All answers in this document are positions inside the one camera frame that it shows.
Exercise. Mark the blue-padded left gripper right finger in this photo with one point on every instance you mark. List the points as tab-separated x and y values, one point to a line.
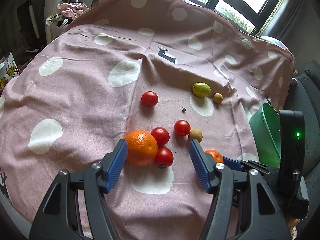
260	216

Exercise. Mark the small orange right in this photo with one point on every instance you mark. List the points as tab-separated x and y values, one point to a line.
216	155

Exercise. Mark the red tomato near front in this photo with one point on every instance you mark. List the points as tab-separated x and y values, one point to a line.
164	157

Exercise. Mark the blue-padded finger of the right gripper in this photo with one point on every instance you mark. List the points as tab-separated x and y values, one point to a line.
233	164

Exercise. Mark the printed paper bag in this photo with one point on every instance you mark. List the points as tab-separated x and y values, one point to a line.
8	70

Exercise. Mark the pink crumpled clothes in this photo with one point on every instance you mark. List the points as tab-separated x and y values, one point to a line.
72	10

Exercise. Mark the green lime far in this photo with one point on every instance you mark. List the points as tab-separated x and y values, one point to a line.
201	89

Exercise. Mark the dark grey sofa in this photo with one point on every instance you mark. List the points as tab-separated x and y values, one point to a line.
304	96

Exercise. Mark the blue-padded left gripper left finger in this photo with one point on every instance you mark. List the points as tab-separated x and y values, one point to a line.
58	216

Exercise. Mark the large orange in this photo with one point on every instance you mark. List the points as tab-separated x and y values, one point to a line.
142	147

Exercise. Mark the pink polka dot cloth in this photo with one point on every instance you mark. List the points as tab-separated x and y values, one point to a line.
82	94

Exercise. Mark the red tomato centre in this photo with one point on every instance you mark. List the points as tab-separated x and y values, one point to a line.
182	128

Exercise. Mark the green plastic bowl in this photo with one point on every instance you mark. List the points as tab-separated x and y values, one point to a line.
265	126

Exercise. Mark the red tomato beside orange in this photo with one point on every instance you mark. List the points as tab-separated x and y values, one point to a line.
161	135

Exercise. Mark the red tomato far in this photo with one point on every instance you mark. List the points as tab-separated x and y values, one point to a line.
149	99

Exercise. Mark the brown longan near tomato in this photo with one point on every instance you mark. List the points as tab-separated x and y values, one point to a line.
195	134

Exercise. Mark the brown longan far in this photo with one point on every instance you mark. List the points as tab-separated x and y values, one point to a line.
217	98

